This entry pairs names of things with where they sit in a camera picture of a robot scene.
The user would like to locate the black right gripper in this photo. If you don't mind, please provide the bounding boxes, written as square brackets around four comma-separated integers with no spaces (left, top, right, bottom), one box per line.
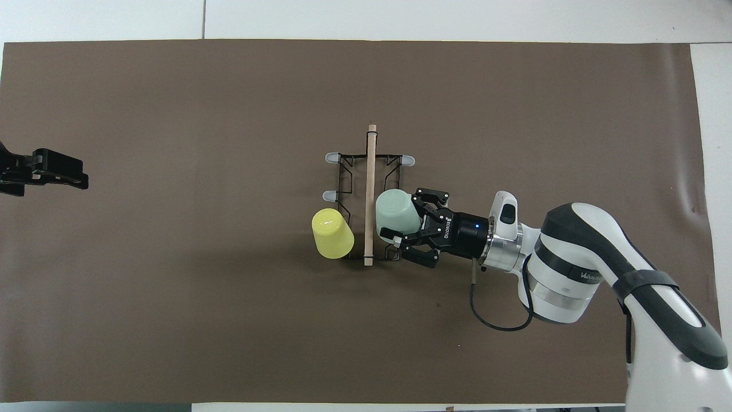
[379,187,491,270]

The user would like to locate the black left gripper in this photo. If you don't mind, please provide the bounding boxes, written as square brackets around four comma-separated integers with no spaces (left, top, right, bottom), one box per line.
[0,141,90,197]

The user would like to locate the pale green plastic cup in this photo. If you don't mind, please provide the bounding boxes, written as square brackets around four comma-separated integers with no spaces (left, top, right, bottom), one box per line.
[375,189,424,242]

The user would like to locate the yellow plastic cup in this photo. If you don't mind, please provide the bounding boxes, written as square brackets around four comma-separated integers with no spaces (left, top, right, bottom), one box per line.
[311,208,355,260]

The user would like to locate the brown paper table mat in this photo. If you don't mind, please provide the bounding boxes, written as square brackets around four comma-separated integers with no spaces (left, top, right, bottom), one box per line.
[0,39,722,405]

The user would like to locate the black wire cup rack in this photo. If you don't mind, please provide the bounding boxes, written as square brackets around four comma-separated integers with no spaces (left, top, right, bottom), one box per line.
[322,124,416,267]

